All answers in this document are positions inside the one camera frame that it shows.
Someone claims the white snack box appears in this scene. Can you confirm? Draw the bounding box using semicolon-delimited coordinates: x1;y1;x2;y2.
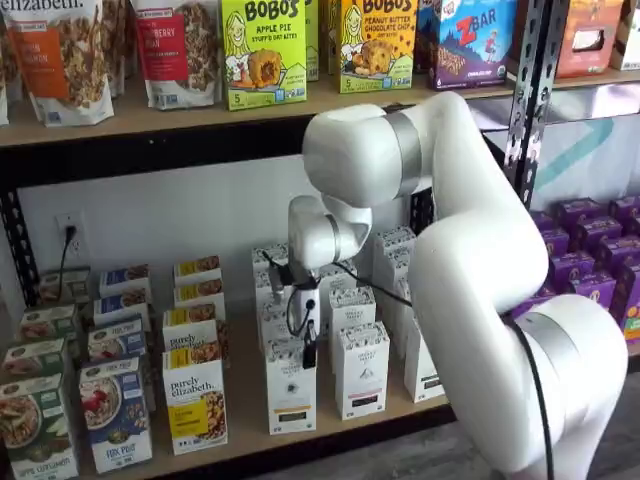
612;0;640;72

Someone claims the white wall outlet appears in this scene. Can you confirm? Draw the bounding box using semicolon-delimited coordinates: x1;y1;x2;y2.
53;211;86;257

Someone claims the orange snack box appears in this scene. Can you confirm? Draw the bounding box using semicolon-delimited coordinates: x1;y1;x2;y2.
553;0;624;80

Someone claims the black metal shelving rack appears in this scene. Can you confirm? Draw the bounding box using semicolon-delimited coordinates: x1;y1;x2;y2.
0;0;539;480
529;0;640;211

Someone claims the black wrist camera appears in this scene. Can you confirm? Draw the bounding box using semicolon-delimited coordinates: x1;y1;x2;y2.
268;260;297;302

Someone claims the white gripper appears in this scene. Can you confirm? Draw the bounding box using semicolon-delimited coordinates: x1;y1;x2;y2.
288;284;323;372

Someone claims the white backdrop sheet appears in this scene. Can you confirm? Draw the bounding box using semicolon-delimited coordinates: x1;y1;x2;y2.
529;87;640;214

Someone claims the green oatmeal box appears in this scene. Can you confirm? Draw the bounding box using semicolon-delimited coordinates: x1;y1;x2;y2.
0;374;81;480
0;338;70;387
38;267;93;307
17;304;80;347

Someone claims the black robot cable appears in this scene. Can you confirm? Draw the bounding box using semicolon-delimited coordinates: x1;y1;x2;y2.
260;249;557;480

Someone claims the blue Z Bar box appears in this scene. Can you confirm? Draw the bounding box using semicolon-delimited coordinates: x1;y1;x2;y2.
418;0;519;92

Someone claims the purely elizabeth yellow label box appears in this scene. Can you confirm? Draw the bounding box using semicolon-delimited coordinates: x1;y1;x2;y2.
173;282;227;312
161;344;230;457
173;255;224;287
162;305;222;352

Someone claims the green Bobo's box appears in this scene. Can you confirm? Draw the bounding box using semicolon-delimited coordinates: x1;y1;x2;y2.
221;0;308;112
304;0;322;82

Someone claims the tan wooden shelf board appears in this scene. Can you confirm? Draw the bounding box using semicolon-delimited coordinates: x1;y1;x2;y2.
548;63;640;95
0;279;454;480
0;64;519;149

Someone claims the white box dark strip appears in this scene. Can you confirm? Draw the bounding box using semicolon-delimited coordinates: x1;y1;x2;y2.
372;227;419;259
376;249;417;290
386;279;417;347
403;314;454;405

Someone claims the white box pink strip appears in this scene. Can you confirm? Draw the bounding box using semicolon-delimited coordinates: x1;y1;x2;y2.
328;287;378;342
333;320;392;422
319;263;360;297

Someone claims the red label granola bag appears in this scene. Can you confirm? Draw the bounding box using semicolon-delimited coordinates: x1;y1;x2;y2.
130;0;222;112

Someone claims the purple Annie's snack box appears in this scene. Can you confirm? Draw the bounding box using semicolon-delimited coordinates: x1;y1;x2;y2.
574;217;624;252
509;287;557;322
567;272;619;314
554;198;607;232
614;262;640;329
607;196;640;222
529;212;562;237
537;229;572;259
547;252;597;287
597;234;640;272

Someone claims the black power cord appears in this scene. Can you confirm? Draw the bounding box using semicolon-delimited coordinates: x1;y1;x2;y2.
55;225;77;301

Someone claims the yellow Bobo's box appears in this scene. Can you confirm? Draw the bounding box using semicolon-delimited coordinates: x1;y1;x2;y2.
339;0;419;95

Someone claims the blue oatmeal box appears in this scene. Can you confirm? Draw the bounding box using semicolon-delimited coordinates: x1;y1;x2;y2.
93;294;152;327
87;318;150;362
79;357;154;475
98;264;152;300

